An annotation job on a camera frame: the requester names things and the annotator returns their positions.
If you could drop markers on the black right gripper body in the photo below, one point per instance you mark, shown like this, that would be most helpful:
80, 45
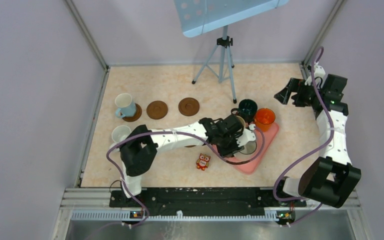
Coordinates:
306, 95

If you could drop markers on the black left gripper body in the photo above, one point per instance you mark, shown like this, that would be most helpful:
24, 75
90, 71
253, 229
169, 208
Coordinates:
229, 145

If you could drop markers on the cream white mug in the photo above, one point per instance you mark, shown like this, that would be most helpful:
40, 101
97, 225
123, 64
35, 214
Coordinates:
249, 148

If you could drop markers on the red owl figure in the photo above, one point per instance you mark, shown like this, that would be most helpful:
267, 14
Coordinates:
202, 162

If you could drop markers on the dark green mug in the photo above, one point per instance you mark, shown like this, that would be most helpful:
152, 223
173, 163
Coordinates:
247, 109

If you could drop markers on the dark brown wooden coaster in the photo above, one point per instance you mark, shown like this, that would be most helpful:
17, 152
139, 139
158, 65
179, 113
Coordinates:
189, 106

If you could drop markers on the orange mug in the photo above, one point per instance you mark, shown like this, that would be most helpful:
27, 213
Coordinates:
264, 118

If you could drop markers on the pink tray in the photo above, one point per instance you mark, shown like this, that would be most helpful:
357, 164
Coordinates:
250, 167

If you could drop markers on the dark brown ridged coaster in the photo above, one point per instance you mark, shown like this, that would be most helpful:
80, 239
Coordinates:
157, 110

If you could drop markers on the light blue mug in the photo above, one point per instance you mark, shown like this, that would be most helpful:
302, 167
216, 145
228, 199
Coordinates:
126, 106

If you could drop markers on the beige mug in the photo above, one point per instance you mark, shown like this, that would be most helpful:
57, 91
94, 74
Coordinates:
242, 121

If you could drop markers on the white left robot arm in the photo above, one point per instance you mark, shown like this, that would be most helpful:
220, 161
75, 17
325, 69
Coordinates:
143, 144

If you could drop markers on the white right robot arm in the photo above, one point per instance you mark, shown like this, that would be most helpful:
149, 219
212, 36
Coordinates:
332, 177

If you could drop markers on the blue dotted board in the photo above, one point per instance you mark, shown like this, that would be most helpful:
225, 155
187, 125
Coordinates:
201, 16

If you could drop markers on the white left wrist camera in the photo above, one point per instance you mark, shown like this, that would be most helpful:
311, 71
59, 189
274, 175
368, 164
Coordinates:
247, 135

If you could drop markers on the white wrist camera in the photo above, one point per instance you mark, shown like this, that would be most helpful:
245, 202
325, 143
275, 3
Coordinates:
319, 74
247, 135

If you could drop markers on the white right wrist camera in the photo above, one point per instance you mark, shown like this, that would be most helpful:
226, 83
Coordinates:
319, 74

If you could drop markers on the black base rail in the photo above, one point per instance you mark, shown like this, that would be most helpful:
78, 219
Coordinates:
200, 201

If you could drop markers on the grey cable duct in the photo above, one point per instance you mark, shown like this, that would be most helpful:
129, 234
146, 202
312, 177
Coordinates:
127, 215

